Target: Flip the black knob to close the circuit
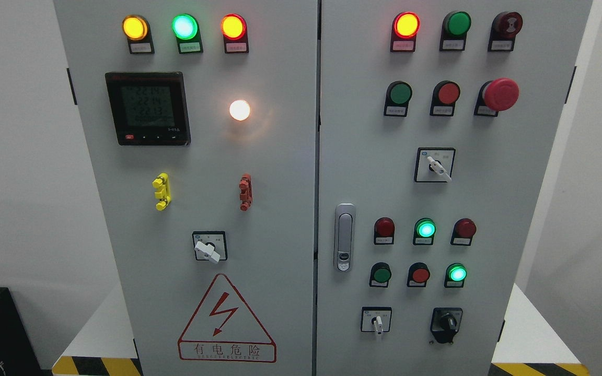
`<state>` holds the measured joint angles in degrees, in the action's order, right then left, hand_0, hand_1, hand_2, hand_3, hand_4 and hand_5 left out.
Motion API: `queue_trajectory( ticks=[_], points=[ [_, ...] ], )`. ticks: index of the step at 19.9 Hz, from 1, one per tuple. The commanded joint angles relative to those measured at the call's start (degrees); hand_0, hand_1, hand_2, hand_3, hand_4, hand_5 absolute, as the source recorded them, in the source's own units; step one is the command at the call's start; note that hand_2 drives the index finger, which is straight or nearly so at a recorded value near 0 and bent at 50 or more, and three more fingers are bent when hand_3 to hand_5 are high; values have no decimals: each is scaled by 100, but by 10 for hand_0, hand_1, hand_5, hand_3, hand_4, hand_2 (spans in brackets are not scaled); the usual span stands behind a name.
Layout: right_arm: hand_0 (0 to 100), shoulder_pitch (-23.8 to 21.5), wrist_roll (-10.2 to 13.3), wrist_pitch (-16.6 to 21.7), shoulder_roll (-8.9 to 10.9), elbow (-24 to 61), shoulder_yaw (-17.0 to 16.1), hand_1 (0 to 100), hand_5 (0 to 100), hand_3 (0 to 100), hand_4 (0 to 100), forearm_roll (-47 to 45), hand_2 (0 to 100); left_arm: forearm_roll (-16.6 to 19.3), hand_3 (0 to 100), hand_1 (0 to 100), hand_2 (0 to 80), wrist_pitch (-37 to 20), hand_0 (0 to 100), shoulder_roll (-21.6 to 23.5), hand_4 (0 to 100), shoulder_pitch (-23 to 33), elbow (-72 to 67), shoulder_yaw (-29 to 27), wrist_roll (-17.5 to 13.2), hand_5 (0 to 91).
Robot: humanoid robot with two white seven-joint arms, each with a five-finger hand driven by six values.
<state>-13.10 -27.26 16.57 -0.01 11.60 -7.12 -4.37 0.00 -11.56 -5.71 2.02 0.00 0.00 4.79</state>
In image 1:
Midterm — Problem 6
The green push button lower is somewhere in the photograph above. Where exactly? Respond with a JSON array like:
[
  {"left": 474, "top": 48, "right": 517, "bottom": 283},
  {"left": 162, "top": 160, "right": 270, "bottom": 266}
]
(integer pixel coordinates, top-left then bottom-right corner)
[{"left": 369, "top": 262, "right": 392, "bottom": 288}]

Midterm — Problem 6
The green push button second row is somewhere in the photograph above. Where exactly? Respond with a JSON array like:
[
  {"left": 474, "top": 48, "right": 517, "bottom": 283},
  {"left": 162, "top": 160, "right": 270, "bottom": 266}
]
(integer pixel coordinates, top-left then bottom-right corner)
[{"left": 383, "top": 80, "right": 412, "bottom": 117}]

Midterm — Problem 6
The red push button lower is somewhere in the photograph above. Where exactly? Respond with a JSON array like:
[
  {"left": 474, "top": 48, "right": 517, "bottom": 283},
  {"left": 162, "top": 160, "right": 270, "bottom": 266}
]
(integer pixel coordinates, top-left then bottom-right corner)
[{"left": 407, "top": 262, "right": 431, "bottom": 287}]

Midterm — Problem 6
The green push button top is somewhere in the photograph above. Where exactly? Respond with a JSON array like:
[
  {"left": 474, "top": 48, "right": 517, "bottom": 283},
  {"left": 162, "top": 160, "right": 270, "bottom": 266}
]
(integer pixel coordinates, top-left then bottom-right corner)
[{"left": 439, "top": 10, "right": 471, "bottom": 52}]

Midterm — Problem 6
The dark red indicator light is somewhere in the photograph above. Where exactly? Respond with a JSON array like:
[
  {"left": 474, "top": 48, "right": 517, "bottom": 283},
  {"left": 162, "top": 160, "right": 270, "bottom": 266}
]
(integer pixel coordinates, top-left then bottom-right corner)
[{"left": 373, "top": 217, "right": 395, "bottom": 245}]

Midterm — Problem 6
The green illuminated button lower right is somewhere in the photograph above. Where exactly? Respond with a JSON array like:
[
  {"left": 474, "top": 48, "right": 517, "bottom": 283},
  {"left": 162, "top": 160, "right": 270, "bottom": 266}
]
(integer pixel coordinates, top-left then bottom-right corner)
[{"left": 444, "top": 263, "right": 467, "bottom": 288}]

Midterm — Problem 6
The red lit indicator right door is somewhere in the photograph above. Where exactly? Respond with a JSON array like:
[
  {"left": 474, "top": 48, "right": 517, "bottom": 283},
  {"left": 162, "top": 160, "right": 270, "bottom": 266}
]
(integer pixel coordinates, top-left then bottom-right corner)
[{"left": 390, "top": 11, "right": 420, "bottom": 53}]

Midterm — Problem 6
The white selector switch lower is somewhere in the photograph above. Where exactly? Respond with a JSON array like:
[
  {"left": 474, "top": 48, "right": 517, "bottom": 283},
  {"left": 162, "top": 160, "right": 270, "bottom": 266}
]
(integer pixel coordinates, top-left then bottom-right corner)
[{"left": 360, "top": 305, "right": 393, "bottom": 341}]

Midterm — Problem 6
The green lit indicator middle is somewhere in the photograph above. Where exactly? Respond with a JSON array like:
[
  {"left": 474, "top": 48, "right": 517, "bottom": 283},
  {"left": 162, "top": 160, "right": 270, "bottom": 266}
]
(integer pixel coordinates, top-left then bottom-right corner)
[{"left": 412, "top": 217, "right": 436, "bottom": 245}]

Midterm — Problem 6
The grey left cabinet door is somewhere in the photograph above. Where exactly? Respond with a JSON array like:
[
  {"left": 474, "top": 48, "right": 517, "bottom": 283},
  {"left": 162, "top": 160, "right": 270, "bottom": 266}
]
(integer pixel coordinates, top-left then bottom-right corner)
[{"left": 54, "top": 1, "right": 319, "bottom": 375}]

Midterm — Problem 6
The white lit indicator light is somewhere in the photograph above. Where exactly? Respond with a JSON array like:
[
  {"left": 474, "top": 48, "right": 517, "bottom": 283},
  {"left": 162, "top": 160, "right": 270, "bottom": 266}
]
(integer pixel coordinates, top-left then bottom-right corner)
[{"left": 229, "top": 99, "right": 251, "bottom": 121}]

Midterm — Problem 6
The red indicator light right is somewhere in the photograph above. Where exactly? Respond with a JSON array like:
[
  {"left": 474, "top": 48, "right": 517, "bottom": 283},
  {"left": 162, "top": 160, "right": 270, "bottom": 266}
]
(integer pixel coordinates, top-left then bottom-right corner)
[{"left": 450, "top": 217, "right": 477, "bottom": 246}]

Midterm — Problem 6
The red-orange lit indicator light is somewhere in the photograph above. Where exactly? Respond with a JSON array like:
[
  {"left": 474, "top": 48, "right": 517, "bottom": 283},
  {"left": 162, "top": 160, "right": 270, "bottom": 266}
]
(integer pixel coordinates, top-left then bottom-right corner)
[{"left": 221, "top": 14, "right": 249, "bottom": 53}]

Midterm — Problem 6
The green lit indicator light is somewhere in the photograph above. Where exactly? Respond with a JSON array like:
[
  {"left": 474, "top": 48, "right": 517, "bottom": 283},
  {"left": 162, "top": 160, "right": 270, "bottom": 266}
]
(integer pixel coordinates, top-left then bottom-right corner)
[{"left": 171, "top": 14, "right": 203, "bottom": 54}]

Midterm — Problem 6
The red high voltage warning sticker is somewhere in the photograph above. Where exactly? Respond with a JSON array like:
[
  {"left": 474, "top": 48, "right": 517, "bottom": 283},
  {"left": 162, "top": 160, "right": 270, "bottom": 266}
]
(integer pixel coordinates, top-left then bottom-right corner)
[{"left": 178, "top": 273, "right": 277, "bottom": 362}]

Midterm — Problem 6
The green push button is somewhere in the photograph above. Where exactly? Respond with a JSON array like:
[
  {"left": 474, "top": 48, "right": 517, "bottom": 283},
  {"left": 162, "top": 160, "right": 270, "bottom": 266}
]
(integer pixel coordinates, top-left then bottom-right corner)
[
  {"left": 439, "top": 10, "right": 471, "bottom": 52},
  {"left": 369, "top": 262, "right": 392, "bottom": 288}
]

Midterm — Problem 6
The red mushroom emergency stop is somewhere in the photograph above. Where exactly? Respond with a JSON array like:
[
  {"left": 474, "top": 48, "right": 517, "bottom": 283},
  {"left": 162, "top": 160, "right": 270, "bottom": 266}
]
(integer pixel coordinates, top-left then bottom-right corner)
[{"left": 474, "top": 78, "right": 520, "bottom": 117}]

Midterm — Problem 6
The white selector switch left door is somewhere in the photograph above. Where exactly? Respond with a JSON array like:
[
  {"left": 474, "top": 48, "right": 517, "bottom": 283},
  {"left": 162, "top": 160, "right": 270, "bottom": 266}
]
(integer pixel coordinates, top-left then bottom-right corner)
[{"left": 192, "top": 231, "right": 228, "bottom": 264}]

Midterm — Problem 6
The white selector switch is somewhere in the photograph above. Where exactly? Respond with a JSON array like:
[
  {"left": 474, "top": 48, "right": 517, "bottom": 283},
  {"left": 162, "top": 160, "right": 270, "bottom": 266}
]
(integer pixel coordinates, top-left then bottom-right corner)
[
  {"left": 360, "top": 305, "right": 393, "bottom": 341},
  {"left": 414, "top": 147, "right": 456, "bottom": 183}
]

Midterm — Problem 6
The black rotary knob switch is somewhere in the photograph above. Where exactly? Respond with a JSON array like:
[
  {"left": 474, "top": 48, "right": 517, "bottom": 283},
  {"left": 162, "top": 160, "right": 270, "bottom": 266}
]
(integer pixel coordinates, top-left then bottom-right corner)
[{"left": 430, "top": 307, "right": 463, "bottom": 344}]

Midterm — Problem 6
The red terminal connector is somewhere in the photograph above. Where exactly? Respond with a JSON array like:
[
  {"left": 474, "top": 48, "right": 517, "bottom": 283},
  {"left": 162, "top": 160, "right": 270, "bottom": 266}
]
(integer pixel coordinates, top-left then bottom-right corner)
[{"left": 238, "top": 173, "right": 253, "bottom": 212}]

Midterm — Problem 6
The white selector switch upper right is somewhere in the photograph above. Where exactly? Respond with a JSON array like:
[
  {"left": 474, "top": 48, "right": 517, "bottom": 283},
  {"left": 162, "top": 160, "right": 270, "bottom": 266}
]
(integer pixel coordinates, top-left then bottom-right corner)
[{"left": 414, "top": 147, "right": 456, "bottom": 183}]

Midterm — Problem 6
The yellow indicator light top left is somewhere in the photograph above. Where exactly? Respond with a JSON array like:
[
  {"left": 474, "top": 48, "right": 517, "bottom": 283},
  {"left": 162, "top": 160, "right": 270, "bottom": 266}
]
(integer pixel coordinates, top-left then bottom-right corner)
[{"left": 122, "top": 14, "right": 155, "bottom": 54}]

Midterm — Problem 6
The white platform with hazard stripes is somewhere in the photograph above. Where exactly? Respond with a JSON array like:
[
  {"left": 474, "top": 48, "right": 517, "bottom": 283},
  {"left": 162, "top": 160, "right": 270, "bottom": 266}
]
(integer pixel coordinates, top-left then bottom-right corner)
[{"left": 50, "top": 284, "right": 589, "bottom": 375}]

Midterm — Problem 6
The yellow terminal connector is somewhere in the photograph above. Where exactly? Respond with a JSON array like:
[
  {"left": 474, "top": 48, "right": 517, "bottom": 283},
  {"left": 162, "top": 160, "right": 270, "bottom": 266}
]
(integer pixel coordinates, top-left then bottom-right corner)
[{"left": 152, "top": 173, "right": 171, "bottom": 211}]

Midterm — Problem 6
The grey right cabinet door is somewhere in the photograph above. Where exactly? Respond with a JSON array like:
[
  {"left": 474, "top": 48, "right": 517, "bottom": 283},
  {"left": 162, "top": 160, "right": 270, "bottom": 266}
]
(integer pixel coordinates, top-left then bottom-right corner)
[{"left": 316, "top": 1, "right": 592, "bottom": 375}]

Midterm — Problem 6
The black digital power meter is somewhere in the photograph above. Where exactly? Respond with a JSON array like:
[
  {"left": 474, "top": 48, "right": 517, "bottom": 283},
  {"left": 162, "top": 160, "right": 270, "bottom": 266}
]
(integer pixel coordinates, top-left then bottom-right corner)
[{"left": 105, "top": 72, "right": 191, "bottom": 146}]

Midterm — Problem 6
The grey cabinet door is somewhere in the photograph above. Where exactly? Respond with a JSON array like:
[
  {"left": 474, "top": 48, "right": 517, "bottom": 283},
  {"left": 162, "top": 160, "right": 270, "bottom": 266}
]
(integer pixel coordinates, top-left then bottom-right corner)
[
  {"left": 54, "top": 1, "right": 319, "bottom": 375},
  {"left": 316, "top": 1, "right": 592, "bottom": 375}
]

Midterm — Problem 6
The silver door handle lock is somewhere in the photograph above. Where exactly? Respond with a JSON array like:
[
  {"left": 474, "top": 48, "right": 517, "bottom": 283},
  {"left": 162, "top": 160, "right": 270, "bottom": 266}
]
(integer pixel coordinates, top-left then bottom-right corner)
[{"left": 333, "top": 203, "right": 356, "bottom": 272}]

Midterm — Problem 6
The red push button second row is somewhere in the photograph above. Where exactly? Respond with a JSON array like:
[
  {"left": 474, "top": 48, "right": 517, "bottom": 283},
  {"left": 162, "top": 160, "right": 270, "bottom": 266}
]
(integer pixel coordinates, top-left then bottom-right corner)
[{"left": 430, "top": 80, "right": 460, "bottom": 116}]

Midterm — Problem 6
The dark red buzzer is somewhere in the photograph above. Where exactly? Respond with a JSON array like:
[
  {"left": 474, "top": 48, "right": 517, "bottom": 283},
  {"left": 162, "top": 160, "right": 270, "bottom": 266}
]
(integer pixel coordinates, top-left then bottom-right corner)
[{"left": 488, "top": 11, "right": 523, "bottom": 52}]

